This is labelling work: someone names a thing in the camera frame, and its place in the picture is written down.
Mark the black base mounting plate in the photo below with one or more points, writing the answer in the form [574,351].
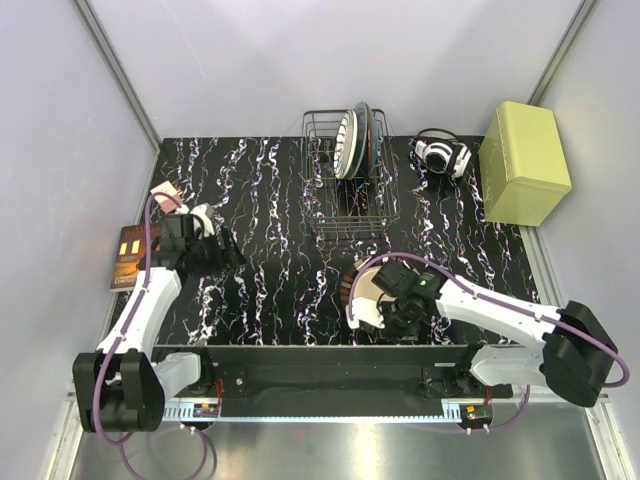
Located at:
[333,383]

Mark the yellow green box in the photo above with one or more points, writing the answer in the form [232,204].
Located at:
[524,174]

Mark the dark cover book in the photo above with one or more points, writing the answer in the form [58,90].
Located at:
[131,249]

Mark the white blue striped plate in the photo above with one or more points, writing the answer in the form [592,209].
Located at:
[345,145]

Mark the light teal plate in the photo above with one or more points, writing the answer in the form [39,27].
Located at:
[363,116]

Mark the black white headphones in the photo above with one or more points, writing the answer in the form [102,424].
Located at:
[443,152]

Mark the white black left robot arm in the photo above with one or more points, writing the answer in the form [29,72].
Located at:
[118,387]

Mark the aluminium rail frame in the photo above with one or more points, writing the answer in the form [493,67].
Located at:
[323,432]

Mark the dark wire dish rack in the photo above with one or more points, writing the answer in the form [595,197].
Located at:
[363,205]

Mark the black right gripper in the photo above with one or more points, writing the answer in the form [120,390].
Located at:
[396,335]

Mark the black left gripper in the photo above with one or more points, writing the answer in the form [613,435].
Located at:
[220,248]

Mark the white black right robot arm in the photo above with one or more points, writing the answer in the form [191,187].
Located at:
[563,348]

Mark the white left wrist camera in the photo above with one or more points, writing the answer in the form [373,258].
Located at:
[204,220]

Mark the brown cream checkered plate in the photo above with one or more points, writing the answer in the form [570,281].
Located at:
[359,283]

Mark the pink cube socket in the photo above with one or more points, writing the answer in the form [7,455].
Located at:
[167,196]

